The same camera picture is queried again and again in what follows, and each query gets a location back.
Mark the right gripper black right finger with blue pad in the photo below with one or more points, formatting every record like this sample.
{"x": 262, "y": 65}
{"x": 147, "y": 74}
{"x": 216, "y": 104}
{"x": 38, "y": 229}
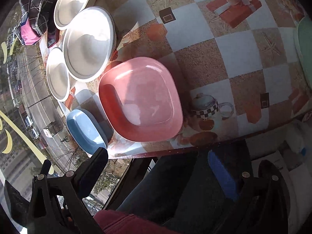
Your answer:
{"x": 261, "y": 203}

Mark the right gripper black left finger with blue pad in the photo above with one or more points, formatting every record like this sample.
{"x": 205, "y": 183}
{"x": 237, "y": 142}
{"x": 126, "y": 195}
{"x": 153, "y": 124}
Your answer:
{"x": 56, "y": 205}

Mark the pink square plastic plate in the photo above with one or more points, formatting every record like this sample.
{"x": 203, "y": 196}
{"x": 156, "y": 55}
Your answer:
{"x": 141, "y": 101}

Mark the green square plastic plate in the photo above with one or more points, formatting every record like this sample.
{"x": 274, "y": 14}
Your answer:
{"x": 303, "y": 45}

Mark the dark red sleeve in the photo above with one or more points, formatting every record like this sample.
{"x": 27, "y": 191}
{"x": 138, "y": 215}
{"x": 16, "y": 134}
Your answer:
{"x": 116, "y": 222}

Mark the blue square plastic plate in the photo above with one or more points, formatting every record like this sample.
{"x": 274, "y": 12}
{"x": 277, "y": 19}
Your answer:
{"x": 86, "y": 131}

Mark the dark red smartphone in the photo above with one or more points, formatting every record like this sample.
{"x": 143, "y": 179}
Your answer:
{"x": 53, "y": 33}

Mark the pink cloth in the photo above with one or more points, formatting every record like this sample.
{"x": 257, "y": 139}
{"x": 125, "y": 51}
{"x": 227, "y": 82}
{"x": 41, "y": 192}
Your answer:
{"x": 28, "y": 35}

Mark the black checkered cloth bag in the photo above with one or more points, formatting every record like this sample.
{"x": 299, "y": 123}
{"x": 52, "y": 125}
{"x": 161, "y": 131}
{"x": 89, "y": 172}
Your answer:
{"x": 38, "y": 12}

